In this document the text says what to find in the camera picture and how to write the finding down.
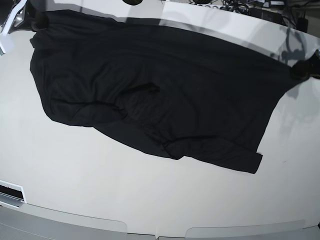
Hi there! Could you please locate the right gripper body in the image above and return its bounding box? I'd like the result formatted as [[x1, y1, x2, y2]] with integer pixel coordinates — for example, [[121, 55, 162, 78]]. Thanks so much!
[[0, 0, 35, 35]]

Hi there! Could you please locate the black t-shirt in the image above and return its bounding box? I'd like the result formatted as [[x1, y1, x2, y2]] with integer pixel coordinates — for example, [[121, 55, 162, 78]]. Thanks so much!
[[30, 10, 307, 174]]

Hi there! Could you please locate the white slotted table fixture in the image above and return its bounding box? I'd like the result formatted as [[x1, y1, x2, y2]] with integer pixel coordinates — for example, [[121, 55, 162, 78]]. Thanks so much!
[[0, 180, 27, 209]]

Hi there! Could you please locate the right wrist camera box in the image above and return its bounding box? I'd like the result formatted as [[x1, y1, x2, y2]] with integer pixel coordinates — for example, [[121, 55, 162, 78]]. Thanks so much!
[[0, 33, 15, 56]]

